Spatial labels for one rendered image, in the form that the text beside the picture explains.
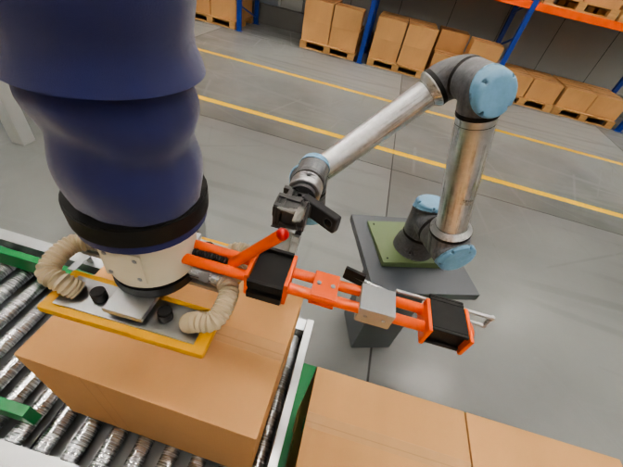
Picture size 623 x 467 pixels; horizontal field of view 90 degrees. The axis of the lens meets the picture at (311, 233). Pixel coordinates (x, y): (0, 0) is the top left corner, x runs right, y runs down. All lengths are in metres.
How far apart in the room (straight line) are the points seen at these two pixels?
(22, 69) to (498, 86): 0.90
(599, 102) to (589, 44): 1.50
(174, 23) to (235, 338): 0.72
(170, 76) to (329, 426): 1.15
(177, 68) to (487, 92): 0.74
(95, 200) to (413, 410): 1.24
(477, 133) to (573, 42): 8.56
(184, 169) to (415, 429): 1.19
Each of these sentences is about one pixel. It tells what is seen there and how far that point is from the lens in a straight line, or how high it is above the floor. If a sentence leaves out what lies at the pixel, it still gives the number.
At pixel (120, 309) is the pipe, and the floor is 1.19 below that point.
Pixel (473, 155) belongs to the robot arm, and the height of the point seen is 1.38.
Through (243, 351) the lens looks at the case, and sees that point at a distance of 0.90.
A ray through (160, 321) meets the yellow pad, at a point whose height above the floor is 1.17.
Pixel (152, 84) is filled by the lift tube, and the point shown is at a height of 1.61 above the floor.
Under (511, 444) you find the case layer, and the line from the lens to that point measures 1.58.
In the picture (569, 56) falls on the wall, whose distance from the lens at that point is 9.60.
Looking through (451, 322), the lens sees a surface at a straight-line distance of 0.66.
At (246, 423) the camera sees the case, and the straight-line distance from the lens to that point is 0.84.
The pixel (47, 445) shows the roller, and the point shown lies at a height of 0.54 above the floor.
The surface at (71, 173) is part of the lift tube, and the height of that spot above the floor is 1.49.
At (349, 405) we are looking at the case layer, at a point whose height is 0.54.
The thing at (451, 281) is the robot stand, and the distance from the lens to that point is 1.57.
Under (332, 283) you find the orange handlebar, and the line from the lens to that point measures 0.62.
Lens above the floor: 1.76
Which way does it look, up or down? 43 degrees down
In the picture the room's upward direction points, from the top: 14 degrees clockwise
